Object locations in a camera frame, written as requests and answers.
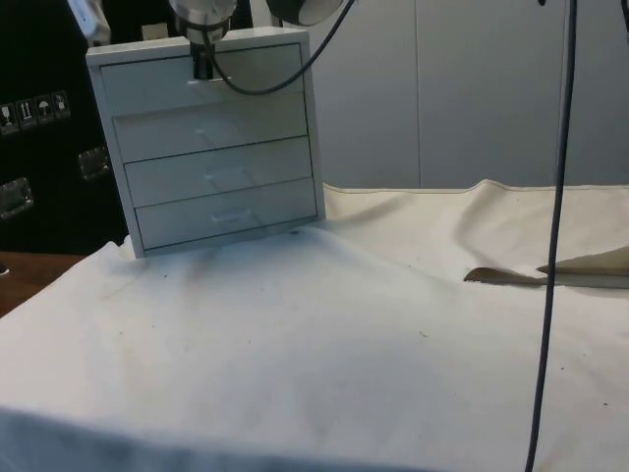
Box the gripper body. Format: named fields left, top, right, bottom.
left=168, top=0, right=238, bottom=44

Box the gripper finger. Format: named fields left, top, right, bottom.
left=190, top=40, right=218, bottom=82

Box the white chest of drawers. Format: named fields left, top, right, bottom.
left=85, top=28, right=327, bottom=260

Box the black cabinet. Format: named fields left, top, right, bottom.
left=0, top=0, right=133, bottom=256

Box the black cable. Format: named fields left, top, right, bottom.
left=523, top=0, right=577, bottom=472
left=209, top=0, right=356, bottom=96

